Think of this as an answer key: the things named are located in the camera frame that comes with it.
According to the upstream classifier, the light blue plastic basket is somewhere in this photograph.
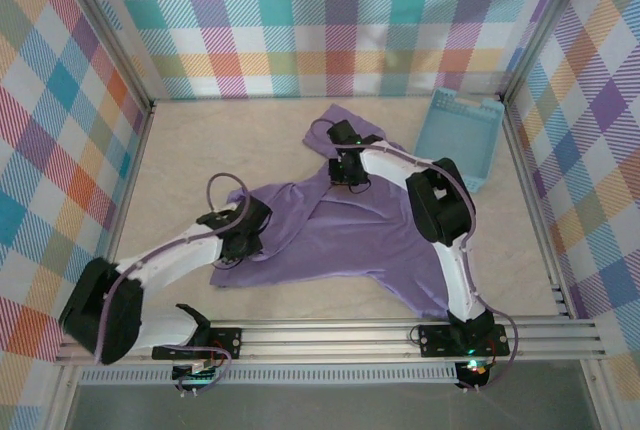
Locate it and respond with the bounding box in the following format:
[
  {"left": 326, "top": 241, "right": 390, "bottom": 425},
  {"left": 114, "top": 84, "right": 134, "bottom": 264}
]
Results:
[{"left": 414, "top": 88, "right": 505, "bottom": 195}]

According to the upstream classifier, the left aluminium frame post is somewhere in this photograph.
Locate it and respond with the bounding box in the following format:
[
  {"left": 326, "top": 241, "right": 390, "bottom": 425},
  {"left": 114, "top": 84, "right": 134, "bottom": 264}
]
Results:
[{"left": 52, "top": 0, "right": 156, "bottom": 111}]

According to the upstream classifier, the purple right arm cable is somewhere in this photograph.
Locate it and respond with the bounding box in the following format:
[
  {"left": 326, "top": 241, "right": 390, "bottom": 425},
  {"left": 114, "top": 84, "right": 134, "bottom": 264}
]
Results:
[{"left": 308, "top": 118, "right": 519, "bottom": 395}]

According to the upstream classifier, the left aluminium frame leg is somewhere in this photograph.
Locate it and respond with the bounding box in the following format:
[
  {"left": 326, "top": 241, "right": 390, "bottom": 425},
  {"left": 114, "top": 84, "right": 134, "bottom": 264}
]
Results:
[{"left": 48, "top": 364, "right": 82, "bottom": 430}]

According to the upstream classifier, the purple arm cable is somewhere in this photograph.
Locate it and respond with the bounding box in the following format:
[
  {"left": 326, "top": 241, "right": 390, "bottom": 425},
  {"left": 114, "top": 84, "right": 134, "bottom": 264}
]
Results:
[
  {"left": 97, "top": 172, "right": 251, "bottom": 396},
  {"left": 308, "top": 118, "right": 519, "bottom": 395}
]

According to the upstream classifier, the right aluminium frame post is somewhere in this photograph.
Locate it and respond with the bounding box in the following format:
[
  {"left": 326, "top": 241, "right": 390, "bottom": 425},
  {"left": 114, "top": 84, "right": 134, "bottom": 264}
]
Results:
[{"left": 498, "top": 0, "right": 601, "bottom": 106}]

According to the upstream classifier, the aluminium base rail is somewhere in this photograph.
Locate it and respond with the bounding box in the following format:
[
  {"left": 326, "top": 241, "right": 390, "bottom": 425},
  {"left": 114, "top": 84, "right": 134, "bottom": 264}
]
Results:
[{"left": 53, "top": 319, "right": 609, "bottom": 366}]

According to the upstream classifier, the aluminium side rail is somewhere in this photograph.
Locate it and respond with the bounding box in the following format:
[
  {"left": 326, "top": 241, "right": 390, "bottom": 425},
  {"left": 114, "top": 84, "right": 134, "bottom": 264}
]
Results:
[
  {"left": 498, "top": 97, "right": 575, "bottom": 321},
  {"left": 102, "top": 102, "right": 157, "bottom": 266}
]

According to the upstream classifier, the right aluminium side rail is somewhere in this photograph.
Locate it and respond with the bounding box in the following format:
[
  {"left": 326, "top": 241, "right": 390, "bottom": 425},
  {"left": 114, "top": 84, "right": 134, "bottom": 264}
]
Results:
[{"left": 498, "top": 97, "right": 575, "bottom": 321}]

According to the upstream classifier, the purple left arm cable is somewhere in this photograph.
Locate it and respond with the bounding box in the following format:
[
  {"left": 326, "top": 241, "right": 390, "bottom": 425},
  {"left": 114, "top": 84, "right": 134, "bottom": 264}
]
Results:
[{"left": 97, "top": 172, "right": 251, "bottom": 396}]

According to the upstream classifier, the aluminium frame post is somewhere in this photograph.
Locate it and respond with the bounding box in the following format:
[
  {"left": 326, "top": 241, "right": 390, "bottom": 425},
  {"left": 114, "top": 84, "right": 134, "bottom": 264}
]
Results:
[
  {"left": 498, "top": 0, "right": 601, "bottom": 106},
  {"left": 52, "top": 0, "right": 156, "bottom": 111}
]

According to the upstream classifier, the left aluminium side rail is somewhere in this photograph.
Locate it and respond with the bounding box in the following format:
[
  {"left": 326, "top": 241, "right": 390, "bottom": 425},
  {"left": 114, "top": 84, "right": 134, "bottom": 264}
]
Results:
[{"left": 102, "top": 102, "right": 157, "bottom": 266}]

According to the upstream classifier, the purple t-shirt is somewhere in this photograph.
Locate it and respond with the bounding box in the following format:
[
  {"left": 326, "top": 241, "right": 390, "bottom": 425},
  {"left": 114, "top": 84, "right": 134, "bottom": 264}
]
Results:
[{"left": 208, "top": 103, "right": 454, "bottom": 321}]

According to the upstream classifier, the aluminium frame leg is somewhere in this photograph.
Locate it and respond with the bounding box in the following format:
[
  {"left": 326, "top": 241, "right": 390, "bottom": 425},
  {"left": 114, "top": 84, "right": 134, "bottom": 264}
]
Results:
[
  {"left": 581, "top": 360, "right": 615, "bottom": 430},
  {"left": 48, "top": 364, "right": 82, "bottom": 430}
]

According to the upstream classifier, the right aluminium frame leg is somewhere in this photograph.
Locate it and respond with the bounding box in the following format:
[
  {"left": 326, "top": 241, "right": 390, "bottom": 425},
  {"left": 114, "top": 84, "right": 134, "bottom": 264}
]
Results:
[{"left": 581, "top": 360, "right": 615, "bottom": 430}]

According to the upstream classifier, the grey slotted cable duct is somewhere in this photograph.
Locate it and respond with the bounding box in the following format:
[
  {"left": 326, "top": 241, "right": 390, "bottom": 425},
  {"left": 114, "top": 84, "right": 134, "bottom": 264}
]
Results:
[{"left": 79, "top": 368, "right": 459, "bottom": 385}]

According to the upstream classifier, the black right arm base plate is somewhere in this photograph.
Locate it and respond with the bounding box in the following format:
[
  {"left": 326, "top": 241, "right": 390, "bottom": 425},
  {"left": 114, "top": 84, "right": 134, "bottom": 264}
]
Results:
[{"left": 418, "top": 323, "right": 511, "bottom": 357}]

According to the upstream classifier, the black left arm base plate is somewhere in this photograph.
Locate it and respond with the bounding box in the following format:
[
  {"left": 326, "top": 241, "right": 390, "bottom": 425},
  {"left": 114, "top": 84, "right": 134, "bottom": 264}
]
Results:
[{"left": 151, "top": 327, "right": 243, "bottom": 361}]

